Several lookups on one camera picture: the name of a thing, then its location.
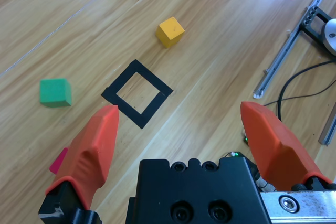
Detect green wooden cube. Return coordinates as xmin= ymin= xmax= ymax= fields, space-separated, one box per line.
xmin=39 ymin=78 xmax=73 ymax=108

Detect red wooden cube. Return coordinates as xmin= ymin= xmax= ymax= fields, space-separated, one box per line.
xmin=49 ymin=147 xmax=69 ymax=175

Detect aluminium extrusion rail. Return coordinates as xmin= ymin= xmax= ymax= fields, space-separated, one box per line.
xmin=318 ymin=108 xmax=336 ymax=146
xmin=253 ymin=0 xmax=336 ymax=100

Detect yellow wooden cube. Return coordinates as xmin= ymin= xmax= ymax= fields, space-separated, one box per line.
xmin=155 ymin=16 xmax=185 ymax=49

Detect black metal bracket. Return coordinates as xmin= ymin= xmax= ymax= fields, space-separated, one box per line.
xmin=300 ymin=6 xmax=336 ymax=57

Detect black usb dongle green leds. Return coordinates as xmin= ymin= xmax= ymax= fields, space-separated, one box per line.
xmin=222 ymin=151 xmax=245 ymax=158
xmin=241 ymin=126 xmax=250 ymax=146

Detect thin black cable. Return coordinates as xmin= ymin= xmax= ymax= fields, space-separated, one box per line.
xmin=263 ymin=60 xmax=336 ymax=123

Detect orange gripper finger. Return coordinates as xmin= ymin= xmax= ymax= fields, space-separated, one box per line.
xmin=38 ymin=105 xmax=120 ymax=224
xmin=240 ymin=101 xmax=336 ymax=192

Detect black tape square outline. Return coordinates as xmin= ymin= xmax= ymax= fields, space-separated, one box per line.
xmin=101 ymin=59 xmax=174 ymax=130

